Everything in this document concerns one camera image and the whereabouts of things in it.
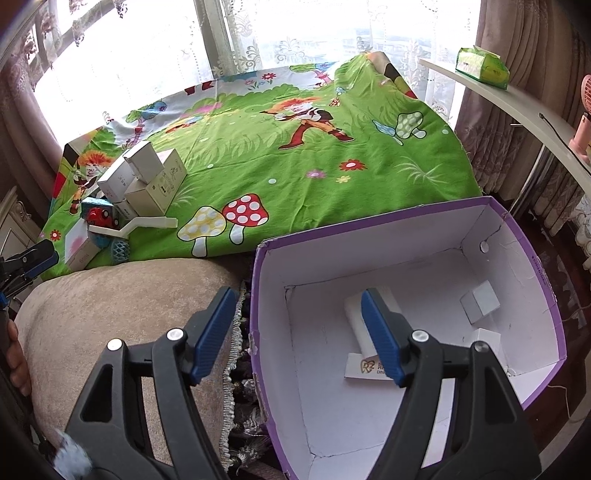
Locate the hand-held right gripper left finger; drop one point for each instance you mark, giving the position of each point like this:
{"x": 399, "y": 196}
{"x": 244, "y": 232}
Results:
{"x": 212, "y": 337}

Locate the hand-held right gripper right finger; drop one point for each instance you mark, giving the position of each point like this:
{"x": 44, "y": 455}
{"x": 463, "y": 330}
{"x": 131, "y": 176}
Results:
{"x": 381, "y": 332}

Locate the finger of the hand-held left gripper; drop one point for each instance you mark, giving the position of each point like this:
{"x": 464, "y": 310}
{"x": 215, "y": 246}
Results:
{"x": 11, "y": 286}
{"x": 37, "y": 256}

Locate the long white box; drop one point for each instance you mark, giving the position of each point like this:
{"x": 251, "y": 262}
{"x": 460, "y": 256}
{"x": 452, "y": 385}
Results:
{"x": 358, "y": 318}

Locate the purple cardboard box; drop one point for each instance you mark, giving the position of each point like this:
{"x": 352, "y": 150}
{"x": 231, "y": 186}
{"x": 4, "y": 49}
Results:
{"x": 323, "y": 406}

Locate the person's left hand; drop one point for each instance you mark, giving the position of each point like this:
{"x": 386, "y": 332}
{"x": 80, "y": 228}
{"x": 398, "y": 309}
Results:
{"x": 18, "y": 364}

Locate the white cabinet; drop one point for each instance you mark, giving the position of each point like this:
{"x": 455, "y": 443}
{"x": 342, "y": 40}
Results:
{"x": 18, "y": 221}

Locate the white pink box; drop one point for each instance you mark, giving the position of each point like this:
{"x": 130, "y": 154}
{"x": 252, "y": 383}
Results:
{"x": 81, "y": 249}

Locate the dark fringed cloth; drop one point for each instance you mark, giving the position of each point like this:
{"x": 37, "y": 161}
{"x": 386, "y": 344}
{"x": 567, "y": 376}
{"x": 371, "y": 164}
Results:
{"x": 240, "y": 397}

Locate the red toy car box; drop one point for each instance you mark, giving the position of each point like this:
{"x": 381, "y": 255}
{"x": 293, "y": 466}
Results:
{"x": 99, "y": 214}

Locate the teal mesh ball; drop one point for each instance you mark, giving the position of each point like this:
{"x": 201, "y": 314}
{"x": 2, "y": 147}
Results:
{"x": 121, "y": 251}

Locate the beige cushion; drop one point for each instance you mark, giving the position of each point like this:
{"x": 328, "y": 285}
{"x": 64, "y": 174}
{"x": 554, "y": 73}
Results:
{"x": 115, "y": 300}

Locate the white carton box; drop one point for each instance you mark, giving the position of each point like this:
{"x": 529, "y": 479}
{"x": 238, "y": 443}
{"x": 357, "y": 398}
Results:
{"x": 115, "y": 182}
{"x": 174, "y": 170}
{"x": 143, "y": 159}
{"x": 124, "y": 212}
{"x": 147, "y": 196}

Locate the small white cube box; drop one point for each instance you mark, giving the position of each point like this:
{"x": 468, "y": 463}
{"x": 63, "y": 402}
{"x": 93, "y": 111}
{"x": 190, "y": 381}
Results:
{"x": 480, "y": 302}

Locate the brown curtain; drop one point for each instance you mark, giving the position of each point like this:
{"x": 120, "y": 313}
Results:
{"x": 531, "y": 37}
{"x": 23, "y": 138}

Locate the green cartoon printed blanket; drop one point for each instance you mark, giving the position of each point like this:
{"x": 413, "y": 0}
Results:
{"x": 277, "y": 175}

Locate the chrome shelf leg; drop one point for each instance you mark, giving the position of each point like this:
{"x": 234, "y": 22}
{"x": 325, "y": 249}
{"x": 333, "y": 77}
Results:
{"x": 535, "y": 177}

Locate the white curved shelf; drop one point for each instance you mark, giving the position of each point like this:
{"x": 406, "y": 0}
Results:
{"x": 521, "y": 106}

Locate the pink handheld fan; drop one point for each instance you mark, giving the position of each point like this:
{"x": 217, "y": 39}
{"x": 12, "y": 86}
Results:
{"x": 581, "y": 138}

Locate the green tissue packet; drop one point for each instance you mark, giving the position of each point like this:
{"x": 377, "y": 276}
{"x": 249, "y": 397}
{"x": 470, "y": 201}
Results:
{"x": 480, "y": 67}

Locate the white lace curtain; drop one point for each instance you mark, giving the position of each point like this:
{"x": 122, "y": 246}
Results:
{"x": 277, "y": 32}

